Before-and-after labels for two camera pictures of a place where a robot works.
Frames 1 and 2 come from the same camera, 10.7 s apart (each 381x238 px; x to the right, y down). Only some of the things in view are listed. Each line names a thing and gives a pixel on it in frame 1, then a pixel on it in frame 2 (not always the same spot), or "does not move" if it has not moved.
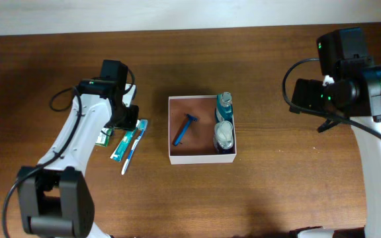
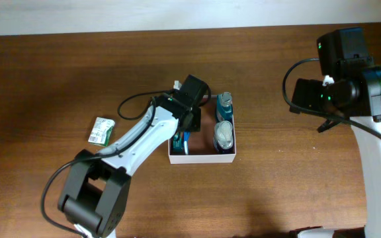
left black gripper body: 126,118 to 196,123
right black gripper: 304,93 does not move
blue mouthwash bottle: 224,107 does not move
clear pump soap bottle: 223,135 does not move
